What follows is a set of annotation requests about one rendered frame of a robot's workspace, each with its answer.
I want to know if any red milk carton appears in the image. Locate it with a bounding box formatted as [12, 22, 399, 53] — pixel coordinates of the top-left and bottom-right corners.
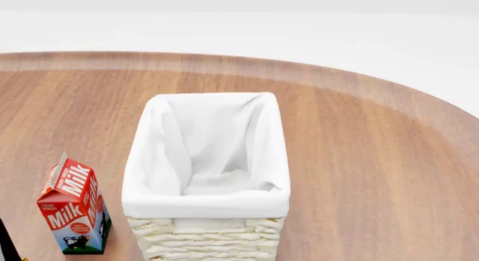
[36, 151, 112, 256]

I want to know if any white lined wicker basket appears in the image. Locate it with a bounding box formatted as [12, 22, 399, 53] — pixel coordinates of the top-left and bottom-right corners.
[120, 91, 292, 261]

